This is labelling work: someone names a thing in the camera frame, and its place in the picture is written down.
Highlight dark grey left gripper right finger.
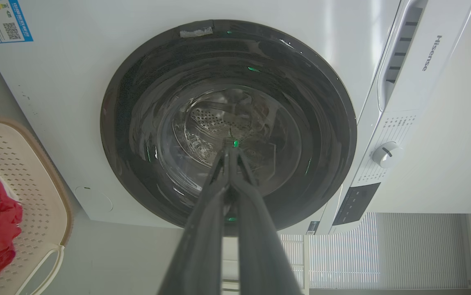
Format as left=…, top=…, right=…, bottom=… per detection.
left=230, top=147, right=304, bottom=295

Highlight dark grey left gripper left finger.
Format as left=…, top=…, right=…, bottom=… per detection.
left=157, top=148, right=231, bottom=295

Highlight cream perforated laundry basket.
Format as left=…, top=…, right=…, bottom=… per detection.
left=0, top=115, right=74, bottom=295

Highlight dark round washing machine door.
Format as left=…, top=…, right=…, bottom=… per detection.
left=100, top=19, right=357, bottom=236

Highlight white window blinds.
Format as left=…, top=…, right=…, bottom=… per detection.
left=280, top=212, right=469, bottom=290

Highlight white washing machine dial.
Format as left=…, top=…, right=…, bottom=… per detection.
left=372, top=141, right=403, bottom=168

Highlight white Hisense washing machine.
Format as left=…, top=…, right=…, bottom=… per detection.
left=0, top=0, right=471, bottom=236

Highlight blue energy label sticker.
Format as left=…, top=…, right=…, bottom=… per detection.
left=0, top=0, right=34, bottom=45

